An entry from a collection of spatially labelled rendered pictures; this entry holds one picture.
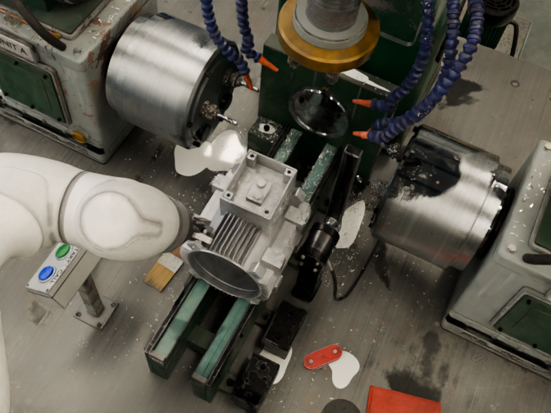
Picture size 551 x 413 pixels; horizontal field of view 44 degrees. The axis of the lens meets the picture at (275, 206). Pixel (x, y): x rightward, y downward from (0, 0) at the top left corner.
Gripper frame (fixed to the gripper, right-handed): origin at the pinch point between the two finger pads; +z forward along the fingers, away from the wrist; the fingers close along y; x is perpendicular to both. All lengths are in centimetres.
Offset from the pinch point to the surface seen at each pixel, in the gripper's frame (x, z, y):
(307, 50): -35.5, -4.7, -5.5
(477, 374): 6, 33, -60
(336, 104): -33.3, 24.1, -9.5
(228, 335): 18.0, 12.4, -11.2
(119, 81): -18.1, 11.6, 31.0
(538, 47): -119, 198, -55
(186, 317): 18.5, 12.1, -2.2
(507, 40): -96, 136, -40
